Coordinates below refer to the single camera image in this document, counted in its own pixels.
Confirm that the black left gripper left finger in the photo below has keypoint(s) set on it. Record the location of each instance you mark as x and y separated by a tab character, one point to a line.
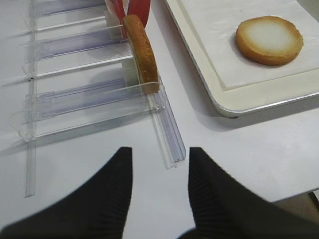
96	210

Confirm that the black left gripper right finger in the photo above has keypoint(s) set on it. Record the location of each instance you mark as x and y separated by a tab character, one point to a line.
222	208

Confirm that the white metal tray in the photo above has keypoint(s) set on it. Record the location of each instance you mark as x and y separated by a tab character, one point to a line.
245	99

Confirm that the bread bun slice on tray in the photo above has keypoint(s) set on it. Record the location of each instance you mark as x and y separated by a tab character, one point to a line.
269	40

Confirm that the clear acrylic rack left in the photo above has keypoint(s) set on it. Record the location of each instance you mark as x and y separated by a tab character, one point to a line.
85	94

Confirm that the white paper tray liner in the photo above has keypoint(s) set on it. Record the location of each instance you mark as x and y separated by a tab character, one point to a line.
215	23

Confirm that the red tomato slice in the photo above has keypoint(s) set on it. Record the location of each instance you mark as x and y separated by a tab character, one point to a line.
118	9
141	8

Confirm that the brown bread bun slice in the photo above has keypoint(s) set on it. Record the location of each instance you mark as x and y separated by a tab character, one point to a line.
143	53

